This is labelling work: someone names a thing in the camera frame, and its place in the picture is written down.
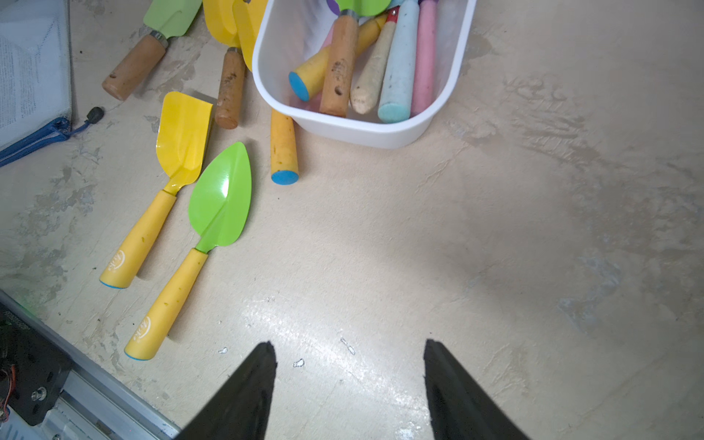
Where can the yellow scoop brown wooden handle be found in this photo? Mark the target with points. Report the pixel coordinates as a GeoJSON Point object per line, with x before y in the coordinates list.
{"type": "Point", "coordinates": [220, 20]}

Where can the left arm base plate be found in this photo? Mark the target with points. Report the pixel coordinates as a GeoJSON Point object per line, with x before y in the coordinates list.
{"type": "Point", "coordinates": [33, 371]}

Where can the open white book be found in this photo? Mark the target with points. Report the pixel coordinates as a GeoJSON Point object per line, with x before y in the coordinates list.
{"type": "Point", "coordinates": [36, 78]}

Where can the pale green trowel wooden handle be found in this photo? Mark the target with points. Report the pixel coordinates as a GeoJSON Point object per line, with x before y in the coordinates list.
{"type": "Point", "coordinates": [166, 19]}

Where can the white plastic storage box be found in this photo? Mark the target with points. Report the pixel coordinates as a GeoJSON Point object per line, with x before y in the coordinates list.
{"type": "Point", "coordinates": [293, 31]}

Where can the purple trowel pink handle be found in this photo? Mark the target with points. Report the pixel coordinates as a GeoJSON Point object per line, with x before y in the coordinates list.
{"type": "Point", "coordinates": [314, 102]}
{"type": "Point", "coordinates": [425, 58]}

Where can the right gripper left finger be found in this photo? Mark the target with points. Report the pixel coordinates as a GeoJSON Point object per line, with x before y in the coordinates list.
{"type": "Point", "coordinates": [241, 407]}

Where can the red scoop wooden handle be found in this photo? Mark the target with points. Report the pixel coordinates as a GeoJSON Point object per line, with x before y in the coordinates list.
{"type": "Point", "coordinates": [366, 93]}

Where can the light blue trowel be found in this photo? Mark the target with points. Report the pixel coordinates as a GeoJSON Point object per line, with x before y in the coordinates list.
{"type": "Point", "coordinates": [398, 84]}

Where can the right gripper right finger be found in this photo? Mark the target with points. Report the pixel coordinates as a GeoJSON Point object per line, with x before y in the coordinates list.
{"type": "Point", "coordinates": [459, 408]}

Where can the green trowel yellow handle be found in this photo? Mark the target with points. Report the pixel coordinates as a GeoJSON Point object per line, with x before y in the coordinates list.
{"type": "Point", "coordinates": [218, 212]}

